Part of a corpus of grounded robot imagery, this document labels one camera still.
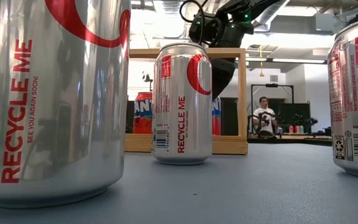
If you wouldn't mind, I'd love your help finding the wooden slatted shelf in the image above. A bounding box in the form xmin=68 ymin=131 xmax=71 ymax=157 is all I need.
xmin=124 ymin=47 xmax=249 ymax=156

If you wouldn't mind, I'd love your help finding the black gantry frame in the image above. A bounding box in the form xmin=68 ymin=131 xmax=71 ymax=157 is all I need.
xmin=250 ymin=83 xmax=295 ymax=125

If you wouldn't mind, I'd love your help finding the silver ceiling duct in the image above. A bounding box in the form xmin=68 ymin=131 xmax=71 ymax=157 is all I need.
xmin=252 ymin=0 xmax=291 ymax=30

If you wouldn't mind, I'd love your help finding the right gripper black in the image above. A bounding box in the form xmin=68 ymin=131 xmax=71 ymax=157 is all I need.
xmin=208 ymin=24 xmax=255 ymax=101

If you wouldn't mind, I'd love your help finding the person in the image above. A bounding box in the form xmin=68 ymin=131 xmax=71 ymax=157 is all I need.
xmin=252 ymin=96 xmax=279 ymax=138

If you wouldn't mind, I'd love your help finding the black stand-mounted camera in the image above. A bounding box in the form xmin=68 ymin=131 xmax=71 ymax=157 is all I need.
xmin=141 ymin=70 xmax=154 ymax=92

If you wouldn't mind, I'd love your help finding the wooden table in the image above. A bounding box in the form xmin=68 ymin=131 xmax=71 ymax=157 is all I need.
xmin=247 ymin=133 xmax=333 ymax=146

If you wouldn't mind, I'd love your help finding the blue-grey table mat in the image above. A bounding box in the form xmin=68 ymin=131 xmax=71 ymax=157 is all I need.
xmin=0 ymin=142 xmax=358 ymax=224

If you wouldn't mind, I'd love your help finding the black monitor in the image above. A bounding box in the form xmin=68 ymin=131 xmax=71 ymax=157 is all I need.
xmin=277 ymin=102 xmax=311 ymax=134

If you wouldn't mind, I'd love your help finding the ceiling light strip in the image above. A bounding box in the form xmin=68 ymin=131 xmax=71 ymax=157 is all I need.
xmin=272 ymin=58 xmax=326 ymax=64

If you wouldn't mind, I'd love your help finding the silver Diet Coke can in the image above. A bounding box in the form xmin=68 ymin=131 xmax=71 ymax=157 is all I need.
xmin=152 ymin=42 xmax=213 ymax=166
xmin=327 ymin=15 xmax=358 ymax=180
xmin=0 ymin=0 xmax=132 ymax=208

